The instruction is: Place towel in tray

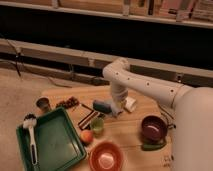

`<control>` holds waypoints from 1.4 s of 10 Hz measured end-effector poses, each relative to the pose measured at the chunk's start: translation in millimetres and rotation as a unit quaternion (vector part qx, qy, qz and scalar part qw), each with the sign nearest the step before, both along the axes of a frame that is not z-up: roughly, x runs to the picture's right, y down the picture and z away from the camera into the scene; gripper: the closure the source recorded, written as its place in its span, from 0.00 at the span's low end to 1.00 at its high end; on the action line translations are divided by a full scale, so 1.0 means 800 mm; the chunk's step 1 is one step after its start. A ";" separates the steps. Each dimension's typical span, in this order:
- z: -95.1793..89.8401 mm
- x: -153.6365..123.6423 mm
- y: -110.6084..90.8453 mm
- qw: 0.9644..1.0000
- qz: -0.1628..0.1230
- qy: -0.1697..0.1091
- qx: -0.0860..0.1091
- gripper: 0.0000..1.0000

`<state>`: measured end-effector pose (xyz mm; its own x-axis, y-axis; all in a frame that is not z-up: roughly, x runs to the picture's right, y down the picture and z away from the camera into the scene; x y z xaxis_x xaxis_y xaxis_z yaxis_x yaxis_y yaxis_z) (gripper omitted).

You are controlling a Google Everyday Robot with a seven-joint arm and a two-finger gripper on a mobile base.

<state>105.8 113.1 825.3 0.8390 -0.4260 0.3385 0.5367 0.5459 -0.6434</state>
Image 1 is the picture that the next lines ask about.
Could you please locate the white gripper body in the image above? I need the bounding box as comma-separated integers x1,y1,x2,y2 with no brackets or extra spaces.
111,97,127,116

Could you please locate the dark striped towel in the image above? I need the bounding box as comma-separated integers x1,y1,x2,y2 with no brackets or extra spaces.
78,109,105,130

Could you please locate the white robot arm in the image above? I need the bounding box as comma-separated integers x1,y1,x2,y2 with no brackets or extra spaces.
103,58,213,171

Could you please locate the green plastic tray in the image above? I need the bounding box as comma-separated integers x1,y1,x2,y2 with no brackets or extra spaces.
16,107,86,171

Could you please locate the blue grey sponge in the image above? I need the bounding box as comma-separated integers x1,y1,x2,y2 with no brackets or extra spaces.
93,100,112,114

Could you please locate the small green cup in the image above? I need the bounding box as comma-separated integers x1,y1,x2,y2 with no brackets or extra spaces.
90,117,104,134

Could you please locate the dark red grape bunch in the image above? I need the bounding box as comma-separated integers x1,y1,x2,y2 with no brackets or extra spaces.
56,97,79,109

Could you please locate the dark purple bowl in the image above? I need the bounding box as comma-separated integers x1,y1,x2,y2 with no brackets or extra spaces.
141,115,167,141

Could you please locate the green pepper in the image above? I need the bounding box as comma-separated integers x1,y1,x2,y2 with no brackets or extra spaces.
141,140,166,151

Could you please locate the orange red bowl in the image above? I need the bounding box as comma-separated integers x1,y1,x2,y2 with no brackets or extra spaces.
88,141,123,171

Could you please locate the small metal cup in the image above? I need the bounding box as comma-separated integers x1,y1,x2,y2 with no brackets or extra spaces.
36,97,51,113

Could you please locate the white dish brush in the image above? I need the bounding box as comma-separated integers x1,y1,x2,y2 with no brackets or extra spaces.
23,114,38,165

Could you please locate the wooden shelf rail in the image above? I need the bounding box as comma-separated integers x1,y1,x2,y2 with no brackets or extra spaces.
0,38,213,87

